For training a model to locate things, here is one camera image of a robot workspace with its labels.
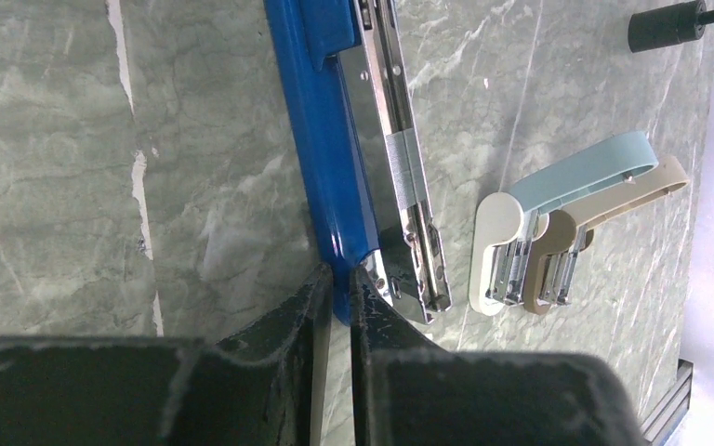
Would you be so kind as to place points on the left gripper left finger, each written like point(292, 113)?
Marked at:
point(263, 385)

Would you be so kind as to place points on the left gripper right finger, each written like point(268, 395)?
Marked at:
point(407, 390)

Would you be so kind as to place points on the light blue small case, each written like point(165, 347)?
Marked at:
point(508, 222)

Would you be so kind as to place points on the silver staple strip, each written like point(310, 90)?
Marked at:
point(406, 168)

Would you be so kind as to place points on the blue stapler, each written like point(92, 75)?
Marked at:
point(349, 190)

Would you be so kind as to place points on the small black cylinder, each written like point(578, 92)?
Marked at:
point(668, 26)

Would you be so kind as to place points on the aluminium rail frame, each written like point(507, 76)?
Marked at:
point(668, 413)

